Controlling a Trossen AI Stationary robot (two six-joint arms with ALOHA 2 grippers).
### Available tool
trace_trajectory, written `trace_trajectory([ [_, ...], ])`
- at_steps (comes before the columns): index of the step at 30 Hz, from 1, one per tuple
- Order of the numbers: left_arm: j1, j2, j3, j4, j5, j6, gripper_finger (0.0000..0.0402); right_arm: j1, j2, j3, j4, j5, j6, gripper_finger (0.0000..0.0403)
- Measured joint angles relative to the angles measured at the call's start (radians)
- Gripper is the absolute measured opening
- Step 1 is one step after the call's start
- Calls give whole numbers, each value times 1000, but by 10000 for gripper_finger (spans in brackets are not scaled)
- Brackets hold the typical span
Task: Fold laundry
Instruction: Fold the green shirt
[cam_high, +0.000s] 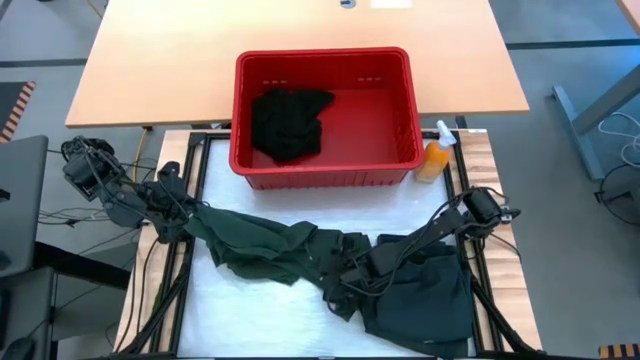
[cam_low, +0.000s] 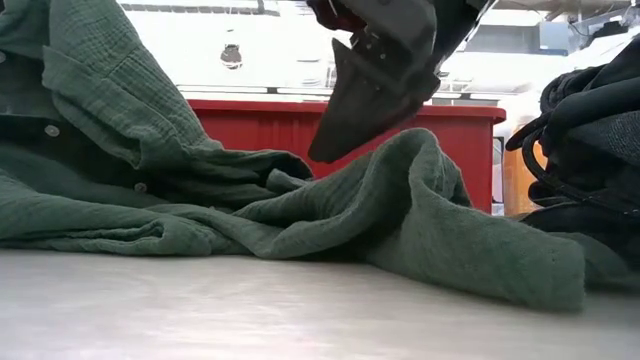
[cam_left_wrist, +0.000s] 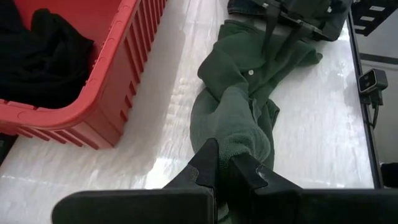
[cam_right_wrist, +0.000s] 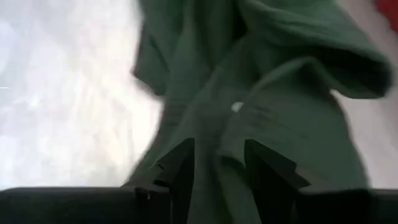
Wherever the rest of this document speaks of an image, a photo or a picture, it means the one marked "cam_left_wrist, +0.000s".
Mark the green polo shirt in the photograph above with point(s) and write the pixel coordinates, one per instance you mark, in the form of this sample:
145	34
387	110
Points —
239	118

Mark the black aluminium table frame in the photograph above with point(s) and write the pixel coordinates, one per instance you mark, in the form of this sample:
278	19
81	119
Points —
373	158

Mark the black knit garment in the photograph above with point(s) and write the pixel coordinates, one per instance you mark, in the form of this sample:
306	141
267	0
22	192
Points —
46	62

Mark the black box with white labels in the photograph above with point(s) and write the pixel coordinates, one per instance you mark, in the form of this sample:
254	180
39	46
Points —
373	15

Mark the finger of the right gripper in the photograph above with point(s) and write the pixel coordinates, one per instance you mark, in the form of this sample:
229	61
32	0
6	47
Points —
271	34
295	39

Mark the grey table-level camera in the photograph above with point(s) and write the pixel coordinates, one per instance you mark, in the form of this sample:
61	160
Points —
372	81

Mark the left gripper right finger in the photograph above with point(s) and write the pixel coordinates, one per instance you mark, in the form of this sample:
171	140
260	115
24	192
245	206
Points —
252	177

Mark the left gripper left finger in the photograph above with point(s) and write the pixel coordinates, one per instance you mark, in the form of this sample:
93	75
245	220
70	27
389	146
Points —
205	168

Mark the dark blue denim jeans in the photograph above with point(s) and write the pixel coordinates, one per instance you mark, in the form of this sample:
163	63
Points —
242	7

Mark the red plastic laundry bin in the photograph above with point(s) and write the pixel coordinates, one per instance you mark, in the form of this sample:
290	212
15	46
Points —
109	93

